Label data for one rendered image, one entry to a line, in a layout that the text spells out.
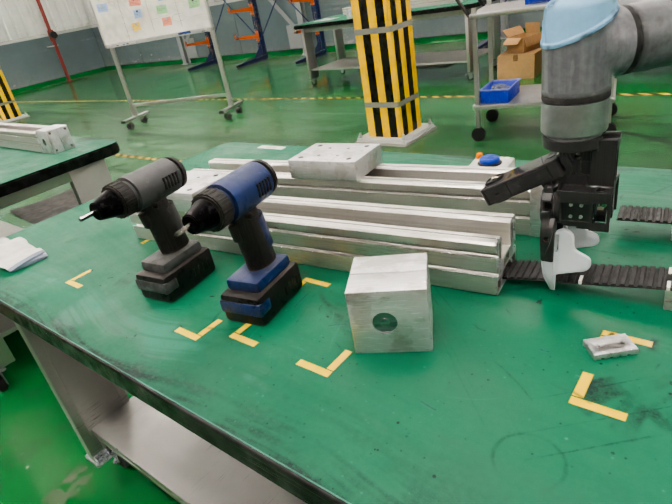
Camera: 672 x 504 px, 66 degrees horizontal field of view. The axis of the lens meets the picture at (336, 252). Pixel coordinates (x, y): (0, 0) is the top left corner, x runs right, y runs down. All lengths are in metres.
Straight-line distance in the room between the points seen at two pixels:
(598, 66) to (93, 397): 1.45
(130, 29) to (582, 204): 6.43
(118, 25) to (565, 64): 6.51
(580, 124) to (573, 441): 0.34
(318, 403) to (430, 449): 0.15
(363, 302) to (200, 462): 0.88
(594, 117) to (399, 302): 0.31
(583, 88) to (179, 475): 1.20
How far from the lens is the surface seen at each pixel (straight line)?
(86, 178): 2.40
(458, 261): 0.76
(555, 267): 0.75
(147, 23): 6.73
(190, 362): 0.77
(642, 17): 0.69
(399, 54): 4.14
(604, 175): 0.70
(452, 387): 0.63
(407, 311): 0.64
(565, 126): 0.67
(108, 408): 1.69
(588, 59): 0.65
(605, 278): 0.77
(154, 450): 1.52
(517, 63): 5.93
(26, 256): 1.32
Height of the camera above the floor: 1.21
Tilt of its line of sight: 27 degrees down
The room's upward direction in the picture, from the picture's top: 11 degrees counter-clockwise
